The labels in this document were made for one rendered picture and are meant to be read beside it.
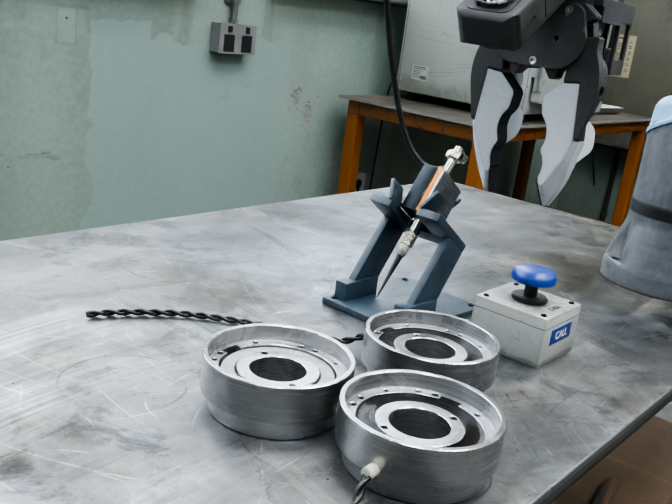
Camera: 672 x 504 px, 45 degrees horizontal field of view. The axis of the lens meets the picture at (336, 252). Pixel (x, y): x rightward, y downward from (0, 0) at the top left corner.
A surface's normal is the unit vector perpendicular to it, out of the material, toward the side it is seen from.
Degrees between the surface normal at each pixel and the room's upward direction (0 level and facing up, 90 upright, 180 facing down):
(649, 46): 90
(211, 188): 90
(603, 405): 0
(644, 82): 90
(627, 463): 0
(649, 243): 73
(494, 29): 122
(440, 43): 90
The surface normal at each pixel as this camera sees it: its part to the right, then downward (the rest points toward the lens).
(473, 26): -0.59, 0.62
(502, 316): -0.64, 0.14
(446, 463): 0.19, 0.31
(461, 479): 0.40, 0.31
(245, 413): -0.30, 0.24
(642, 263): -0.65, -0.18
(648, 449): 0.13, -0.95
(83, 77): 0.76, 0.28
